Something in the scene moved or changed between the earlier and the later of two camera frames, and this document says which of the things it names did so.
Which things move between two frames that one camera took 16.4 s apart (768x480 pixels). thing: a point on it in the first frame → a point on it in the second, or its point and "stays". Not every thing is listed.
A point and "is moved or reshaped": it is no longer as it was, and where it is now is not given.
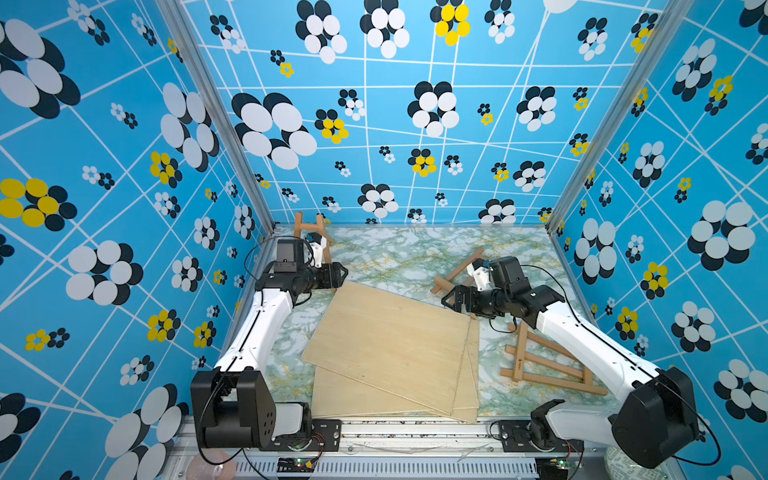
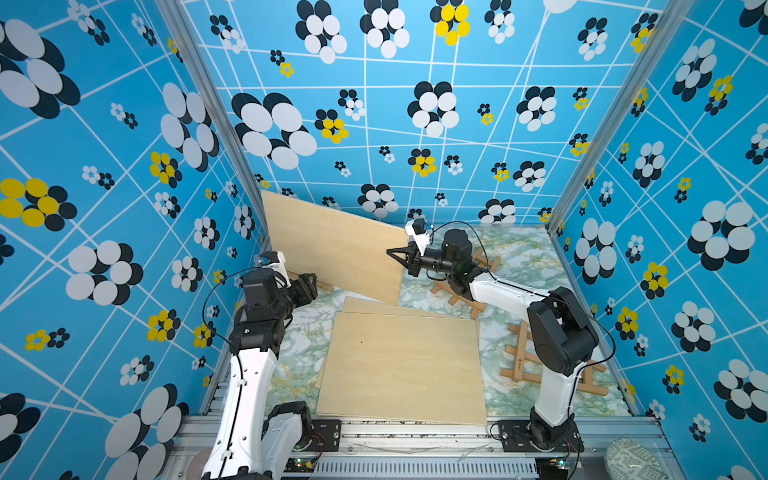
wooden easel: x=319 y=226 is moved or reshaped
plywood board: x=405 y=348 → x=347 y=251
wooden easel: x=521 y=356 stays
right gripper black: x=459 y=292 → x=413 y=265
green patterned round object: x=620 y=465 stays
